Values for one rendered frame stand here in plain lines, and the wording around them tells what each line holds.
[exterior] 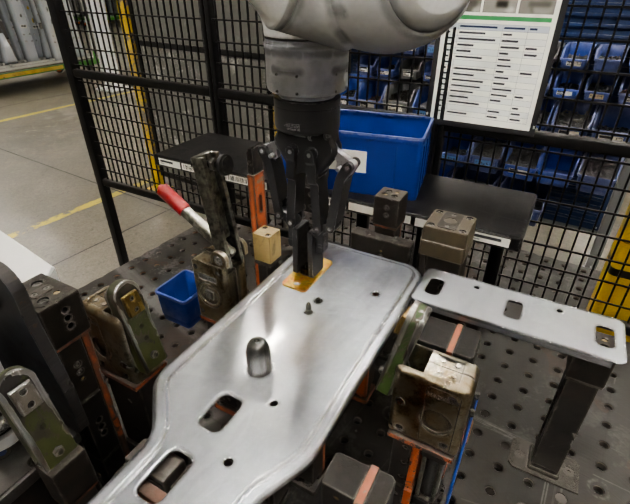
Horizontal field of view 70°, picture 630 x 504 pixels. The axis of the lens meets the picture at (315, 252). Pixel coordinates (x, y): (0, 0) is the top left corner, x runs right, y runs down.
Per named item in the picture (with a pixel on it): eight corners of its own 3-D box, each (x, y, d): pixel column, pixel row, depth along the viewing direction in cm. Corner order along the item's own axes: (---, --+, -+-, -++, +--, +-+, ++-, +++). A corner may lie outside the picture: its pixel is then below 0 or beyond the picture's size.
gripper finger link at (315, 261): (318, 222, 60) (323, 223, 59) (318, 266, 63) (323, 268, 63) (306, 232, 57) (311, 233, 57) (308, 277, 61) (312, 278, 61)
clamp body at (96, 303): (167, 510, 72) (111, 335, 52) (118, 477, 76) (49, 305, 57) (206, 463, 78) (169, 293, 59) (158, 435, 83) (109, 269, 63)
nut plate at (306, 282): (304, 293, 59) (304, 286, 58) (280, 285, 60) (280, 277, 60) (333, 262, 65) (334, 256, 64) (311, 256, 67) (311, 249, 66)
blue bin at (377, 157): (416, 202, 91) (424, 139, 85) (278, 182, 100) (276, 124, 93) (426, 173, 105) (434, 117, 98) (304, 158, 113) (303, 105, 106)
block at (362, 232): (394, 365, 98) (410, 247, 82) (345, 346, 103) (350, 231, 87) (399, 356, 100) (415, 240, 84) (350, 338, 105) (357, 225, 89)
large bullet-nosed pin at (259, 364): (263, 389, 56) (260, 350, 53) (243, 379, 57) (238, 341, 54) (277, 372, 58) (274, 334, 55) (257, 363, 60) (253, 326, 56)
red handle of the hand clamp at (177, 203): (226, 258, 67) (151, 186, 67) (221, 266, 68) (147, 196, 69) (243, 245, 70) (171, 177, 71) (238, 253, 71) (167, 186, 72)
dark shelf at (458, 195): (519, 254, 80) (523, 239, 79) (154, 165, 117) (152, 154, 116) (534, 206, 96) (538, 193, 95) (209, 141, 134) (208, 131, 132)
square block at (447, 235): (437, 386, 93) (468, 236, 74) (400, 372, 96) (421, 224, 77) (447, 361, 99) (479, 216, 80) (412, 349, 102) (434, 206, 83)
